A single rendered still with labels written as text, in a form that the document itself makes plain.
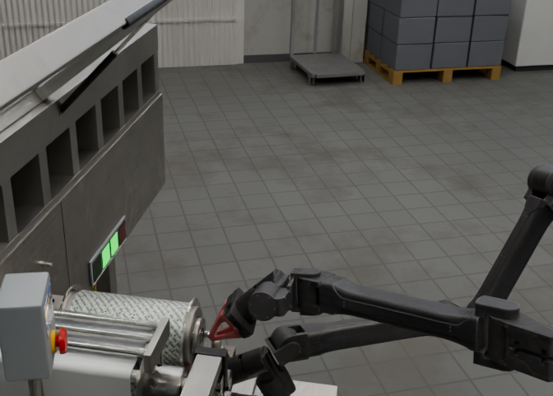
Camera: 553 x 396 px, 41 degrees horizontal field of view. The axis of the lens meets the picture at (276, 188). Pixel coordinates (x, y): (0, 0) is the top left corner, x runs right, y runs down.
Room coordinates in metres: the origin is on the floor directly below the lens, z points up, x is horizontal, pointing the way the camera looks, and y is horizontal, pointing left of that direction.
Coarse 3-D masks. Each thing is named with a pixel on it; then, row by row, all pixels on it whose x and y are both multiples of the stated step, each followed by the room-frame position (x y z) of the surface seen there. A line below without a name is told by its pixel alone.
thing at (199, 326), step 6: (198, 318) 1.23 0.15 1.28; (198, 324) 1.21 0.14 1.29; (204, 324) 1.25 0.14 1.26; (192, 330) 1.20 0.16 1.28; (198, 330) 1.20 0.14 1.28; (204, 330) 1.25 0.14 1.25; (192, 336) 1.19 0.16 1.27; (198, 336) 1.20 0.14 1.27; (192, 342) 1.19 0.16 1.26; (198, 342) 1.20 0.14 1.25; (192, 348) 1.19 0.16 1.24
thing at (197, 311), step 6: (66, 306) 1.23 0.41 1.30; (198, 306) 1.26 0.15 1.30; (192, 312) 1.22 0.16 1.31; (198, 312) 1.25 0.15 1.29; (192, 318) 1.21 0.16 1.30; (192, 324) 1.20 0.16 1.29; (186, 330) 1.19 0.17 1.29; (186, 336) 1.18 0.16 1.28; (186, 342) 1.17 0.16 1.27; (186, 348) 1.17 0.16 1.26; (186, 354) 1.17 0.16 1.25; (192, 354) 1.21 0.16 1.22; (186, 360) 1.17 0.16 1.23; (192, 360) 1.20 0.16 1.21
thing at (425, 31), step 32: (384, 0) 7.29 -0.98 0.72; (416, 0) 6.96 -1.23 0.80; (448, 0) 7.04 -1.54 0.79; (480, 0) 7.13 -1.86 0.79; (384, 32) 7.22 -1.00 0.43; (416, 32) 6.96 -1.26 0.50; (448, 32) 7.06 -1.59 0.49; (480, 32) 7.15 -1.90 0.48; (384, 64) 7.12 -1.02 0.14; (416, 64) 6.98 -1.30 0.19; (448, 64) 7.07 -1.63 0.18; (480, 64) 7.16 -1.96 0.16
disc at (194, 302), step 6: (192, 300) 1.24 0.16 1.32; (198, 300) 1.28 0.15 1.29; (192, 306) 1.23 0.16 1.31; (186, 312) 1.20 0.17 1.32; (186, 318) 1.19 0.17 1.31; (186, 324) 1.19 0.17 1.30; (180, 342) 1.16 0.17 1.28; (180, 348) 1.16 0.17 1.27; (180, 354) 1.15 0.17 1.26; (180, 360) 1.15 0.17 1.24; (186, 366) 1.18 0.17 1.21
